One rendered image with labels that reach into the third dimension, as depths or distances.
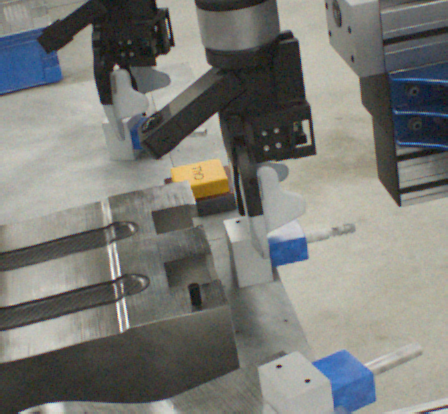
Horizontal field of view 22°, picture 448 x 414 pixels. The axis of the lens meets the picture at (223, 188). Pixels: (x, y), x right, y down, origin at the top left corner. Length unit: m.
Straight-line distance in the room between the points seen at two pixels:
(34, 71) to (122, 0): 2.87
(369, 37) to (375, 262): 1.46
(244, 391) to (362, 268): 1.82
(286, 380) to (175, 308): 0.14
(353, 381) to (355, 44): 0.54
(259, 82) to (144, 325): 0.27
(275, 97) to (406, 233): 1.79
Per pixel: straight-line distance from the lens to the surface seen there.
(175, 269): 1.04
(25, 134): 1.64
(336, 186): 3.11
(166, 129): 1.06
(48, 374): 0.97
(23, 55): 4.24
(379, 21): 1.32
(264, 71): 1.07
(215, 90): 1.05
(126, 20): 1.41
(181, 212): 1.13
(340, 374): 0.89
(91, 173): 1.46
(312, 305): 2.60
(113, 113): 1.42
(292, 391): 0.86
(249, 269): 1.14
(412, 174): 1.41
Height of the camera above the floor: 1.39
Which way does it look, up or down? 26 degrees down
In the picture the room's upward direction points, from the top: 10 degrees counter-clockwise
